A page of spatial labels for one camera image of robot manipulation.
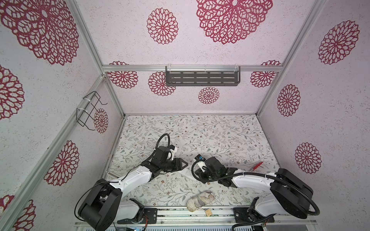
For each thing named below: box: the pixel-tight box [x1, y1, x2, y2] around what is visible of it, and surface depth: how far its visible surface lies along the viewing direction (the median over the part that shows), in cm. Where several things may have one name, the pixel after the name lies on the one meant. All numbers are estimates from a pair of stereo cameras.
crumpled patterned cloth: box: [185, 190, 215, 212], surface depth 78 cm
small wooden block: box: [205, 208, 213, 218], surface depth 76 cm
